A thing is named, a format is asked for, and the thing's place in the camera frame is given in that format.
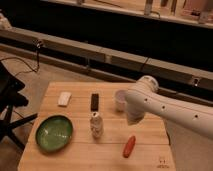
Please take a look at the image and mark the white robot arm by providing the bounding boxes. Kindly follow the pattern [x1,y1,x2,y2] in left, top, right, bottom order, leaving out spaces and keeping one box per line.
[125,75,213,139]

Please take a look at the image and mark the orange carrot toy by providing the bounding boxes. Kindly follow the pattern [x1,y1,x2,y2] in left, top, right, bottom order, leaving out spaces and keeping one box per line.
[123,136,136,158]

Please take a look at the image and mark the black floor cable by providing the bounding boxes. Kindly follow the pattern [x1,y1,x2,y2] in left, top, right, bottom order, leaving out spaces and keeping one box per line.
[0,39,44,75]

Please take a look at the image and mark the small white bottle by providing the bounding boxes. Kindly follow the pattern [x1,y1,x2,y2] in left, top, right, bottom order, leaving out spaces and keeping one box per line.
[90,112,103,138]

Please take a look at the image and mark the black rectangular block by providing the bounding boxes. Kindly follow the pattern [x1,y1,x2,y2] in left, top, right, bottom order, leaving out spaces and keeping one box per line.
[91,94,99,111]

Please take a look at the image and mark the long grey metal rail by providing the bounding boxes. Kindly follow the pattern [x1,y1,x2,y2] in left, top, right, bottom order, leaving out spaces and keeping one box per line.
[0,28,213,89]

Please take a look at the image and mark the black chair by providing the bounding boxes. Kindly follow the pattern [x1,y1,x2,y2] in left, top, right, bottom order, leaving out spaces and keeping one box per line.
[0,62,37,150]

